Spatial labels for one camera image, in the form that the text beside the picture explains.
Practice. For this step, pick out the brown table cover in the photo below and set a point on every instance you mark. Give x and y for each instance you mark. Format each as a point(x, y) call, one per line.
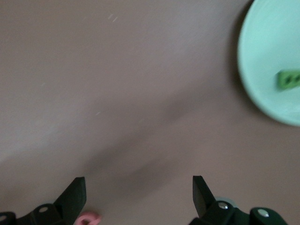
point(117, 70)

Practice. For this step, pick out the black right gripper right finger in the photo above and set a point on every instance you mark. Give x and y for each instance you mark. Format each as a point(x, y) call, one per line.
point(206, 206)

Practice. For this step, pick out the light green plate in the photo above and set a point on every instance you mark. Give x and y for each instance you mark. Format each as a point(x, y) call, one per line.
point(269, 35)

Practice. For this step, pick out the pink foam letter Q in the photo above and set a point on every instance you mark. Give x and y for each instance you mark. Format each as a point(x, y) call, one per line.
point(80, 219)

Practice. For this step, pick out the green foam letter B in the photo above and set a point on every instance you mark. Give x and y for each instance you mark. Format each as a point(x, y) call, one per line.
point(281, 80)

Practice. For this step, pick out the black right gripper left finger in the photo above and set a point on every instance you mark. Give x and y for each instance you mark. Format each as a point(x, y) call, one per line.
point(70, 204)

